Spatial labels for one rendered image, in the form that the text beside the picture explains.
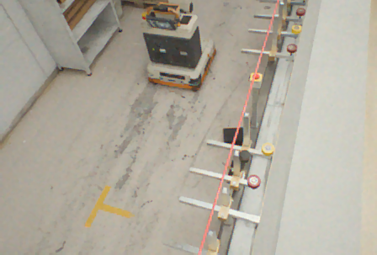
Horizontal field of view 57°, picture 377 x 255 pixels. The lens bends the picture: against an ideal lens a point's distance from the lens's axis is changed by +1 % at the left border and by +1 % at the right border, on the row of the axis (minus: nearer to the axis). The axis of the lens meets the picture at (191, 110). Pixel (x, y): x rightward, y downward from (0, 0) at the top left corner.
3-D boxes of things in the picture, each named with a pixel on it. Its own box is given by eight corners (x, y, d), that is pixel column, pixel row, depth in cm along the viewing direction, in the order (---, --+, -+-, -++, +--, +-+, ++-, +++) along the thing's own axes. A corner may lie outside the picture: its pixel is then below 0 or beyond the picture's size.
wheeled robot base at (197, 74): (199, 92, 376) (197, 77, 357) (147, 83, 396) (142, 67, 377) (217, 52, 415) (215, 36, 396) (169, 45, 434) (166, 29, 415)
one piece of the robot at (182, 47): (196, 78, 372) (186, 13, 308) (151, 71, 388) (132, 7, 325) (206, 58, 391) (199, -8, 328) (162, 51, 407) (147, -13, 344)
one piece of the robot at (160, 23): (182, 34, 333) (175, 22, 312) (149, 29, 344) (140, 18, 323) (184, 23, 335) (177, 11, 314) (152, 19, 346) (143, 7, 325)
